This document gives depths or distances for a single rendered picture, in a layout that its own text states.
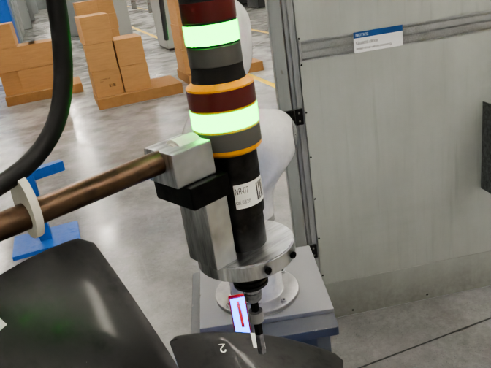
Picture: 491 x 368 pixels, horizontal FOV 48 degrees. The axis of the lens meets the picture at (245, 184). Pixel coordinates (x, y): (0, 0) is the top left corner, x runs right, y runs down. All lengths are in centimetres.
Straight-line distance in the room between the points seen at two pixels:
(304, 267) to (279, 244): 97
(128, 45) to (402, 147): 596
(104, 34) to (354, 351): 621
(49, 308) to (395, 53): 203
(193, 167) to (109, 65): 765
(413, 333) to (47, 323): 232
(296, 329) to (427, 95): 148
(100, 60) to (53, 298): 753
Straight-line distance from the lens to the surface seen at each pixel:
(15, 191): 30
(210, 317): 123
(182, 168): 32
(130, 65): 801
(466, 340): 265
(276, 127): 107
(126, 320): 47
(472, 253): 283
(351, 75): 229
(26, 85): 969
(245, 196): 36
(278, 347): 74
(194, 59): 34
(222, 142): 34
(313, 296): 125
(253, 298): 41
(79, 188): 30
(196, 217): 35
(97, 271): 49
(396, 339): 263
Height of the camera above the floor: 164
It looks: 22 degrees down
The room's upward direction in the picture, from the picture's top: 9 degrees counter-clockwise
